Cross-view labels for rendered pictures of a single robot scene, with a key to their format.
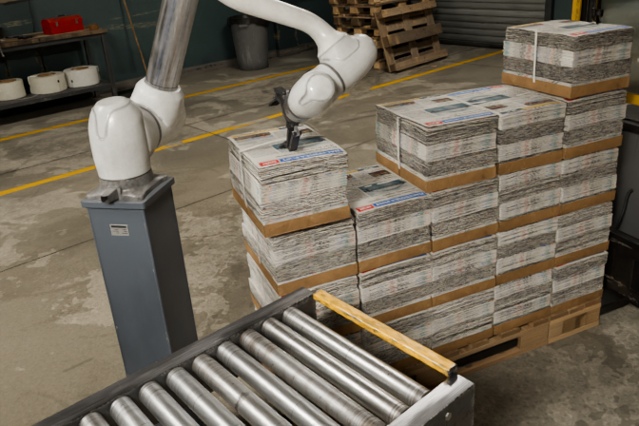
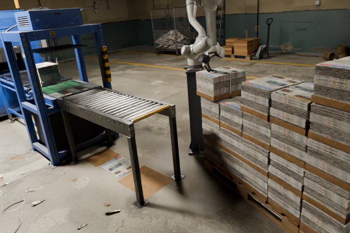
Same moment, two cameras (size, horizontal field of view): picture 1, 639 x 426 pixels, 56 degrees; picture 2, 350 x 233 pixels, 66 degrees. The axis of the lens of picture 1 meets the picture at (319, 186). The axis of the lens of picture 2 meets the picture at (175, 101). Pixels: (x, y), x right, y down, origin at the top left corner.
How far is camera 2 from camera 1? 2.59 m
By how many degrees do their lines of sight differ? 78
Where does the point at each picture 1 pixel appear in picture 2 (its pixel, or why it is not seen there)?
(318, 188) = (207, 86)
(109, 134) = not seen: hidden behind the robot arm
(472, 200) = (258, 125)
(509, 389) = (250, 222)
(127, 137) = not seen: hidden behind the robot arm
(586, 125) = (322, 124)
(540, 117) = (291, 103)
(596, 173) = (335, 163)
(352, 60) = (196, 44)
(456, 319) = (251, 176)
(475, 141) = (259, 98)
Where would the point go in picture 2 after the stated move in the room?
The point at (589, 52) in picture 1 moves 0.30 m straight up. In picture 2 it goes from (327, 78) to (333, 21)
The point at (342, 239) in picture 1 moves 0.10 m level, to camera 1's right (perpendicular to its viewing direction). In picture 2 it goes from (215, 109) to (218, 113)
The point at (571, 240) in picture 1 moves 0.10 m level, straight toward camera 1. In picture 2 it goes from (314, 192) to (297, 190)
